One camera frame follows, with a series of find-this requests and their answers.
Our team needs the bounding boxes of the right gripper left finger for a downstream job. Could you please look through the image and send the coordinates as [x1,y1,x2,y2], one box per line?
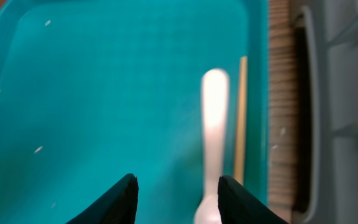
[67,174,139,224]

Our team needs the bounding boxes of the white plastic fork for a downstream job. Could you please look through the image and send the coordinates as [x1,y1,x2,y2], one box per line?
[193,68,229,223]

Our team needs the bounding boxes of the wooden chopstick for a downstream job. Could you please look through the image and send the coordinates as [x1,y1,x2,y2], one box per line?
[233,56,247,185]

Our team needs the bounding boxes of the teal serving tray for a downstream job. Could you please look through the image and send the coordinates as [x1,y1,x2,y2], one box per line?
[0,0,269,223]

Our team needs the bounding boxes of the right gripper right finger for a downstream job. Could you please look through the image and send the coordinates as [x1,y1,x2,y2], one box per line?
[218,175,288,224]

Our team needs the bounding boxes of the grey dishwasher rack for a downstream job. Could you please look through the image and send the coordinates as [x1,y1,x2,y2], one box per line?
[290,0,358,223]

